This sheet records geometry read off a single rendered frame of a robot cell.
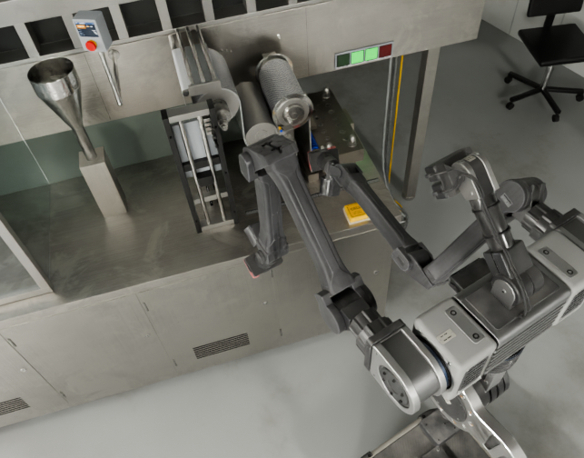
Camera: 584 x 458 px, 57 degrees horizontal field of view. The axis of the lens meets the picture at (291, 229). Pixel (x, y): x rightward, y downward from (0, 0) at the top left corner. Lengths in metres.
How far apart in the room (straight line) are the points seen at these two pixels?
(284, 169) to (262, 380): 1.72
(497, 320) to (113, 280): 1.35
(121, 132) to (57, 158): 0.28
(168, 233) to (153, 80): 0.57
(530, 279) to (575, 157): 2.79
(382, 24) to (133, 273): 1.34
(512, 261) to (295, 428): 1.71
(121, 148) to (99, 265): 0.52
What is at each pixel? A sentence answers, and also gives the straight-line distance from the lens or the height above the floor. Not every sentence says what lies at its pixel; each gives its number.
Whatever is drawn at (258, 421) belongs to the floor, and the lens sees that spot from 2.63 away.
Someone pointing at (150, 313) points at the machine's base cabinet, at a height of 0.67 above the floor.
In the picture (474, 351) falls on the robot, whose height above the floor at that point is 1.53.
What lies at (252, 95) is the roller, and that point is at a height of 1.23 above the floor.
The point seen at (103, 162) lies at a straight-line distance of 2.03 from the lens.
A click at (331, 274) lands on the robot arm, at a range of 1.15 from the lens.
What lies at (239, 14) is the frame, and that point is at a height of 1.46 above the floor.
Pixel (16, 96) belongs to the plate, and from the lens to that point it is 2.20.
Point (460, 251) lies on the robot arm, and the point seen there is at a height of 1.29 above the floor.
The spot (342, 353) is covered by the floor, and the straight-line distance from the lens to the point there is 2.74.
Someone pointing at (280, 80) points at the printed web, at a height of 1.31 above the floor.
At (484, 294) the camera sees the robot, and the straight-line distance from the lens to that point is 1.14.
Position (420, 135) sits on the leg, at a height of 0.50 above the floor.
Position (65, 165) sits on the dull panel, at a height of 0.97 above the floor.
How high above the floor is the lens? 2.45
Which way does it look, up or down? 51 degrees down
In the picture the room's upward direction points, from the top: 6 degrees counter-clockwise
